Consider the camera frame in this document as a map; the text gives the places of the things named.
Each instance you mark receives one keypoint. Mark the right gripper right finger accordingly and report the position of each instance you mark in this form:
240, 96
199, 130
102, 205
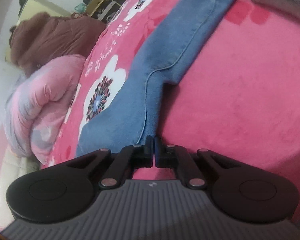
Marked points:
181, 162

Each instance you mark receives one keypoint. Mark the pink grey folded duvet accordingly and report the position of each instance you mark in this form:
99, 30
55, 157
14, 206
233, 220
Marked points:
37, 106

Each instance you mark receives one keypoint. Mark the blue denim jeans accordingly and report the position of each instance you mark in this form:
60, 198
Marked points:
163, 58

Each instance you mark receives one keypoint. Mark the pale yellow wardrobe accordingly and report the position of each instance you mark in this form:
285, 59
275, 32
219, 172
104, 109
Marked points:
32, 7

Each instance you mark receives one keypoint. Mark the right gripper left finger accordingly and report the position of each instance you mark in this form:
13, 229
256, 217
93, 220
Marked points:
129, 159

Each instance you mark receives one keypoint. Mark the pink floral bed blanket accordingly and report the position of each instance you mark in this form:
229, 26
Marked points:
239, 98

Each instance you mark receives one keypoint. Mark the white pink headboard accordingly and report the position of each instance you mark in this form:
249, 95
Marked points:
11, 168

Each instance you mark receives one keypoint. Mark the person in mauve jacket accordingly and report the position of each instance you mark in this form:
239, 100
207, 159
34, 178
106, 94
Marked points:
42, 38

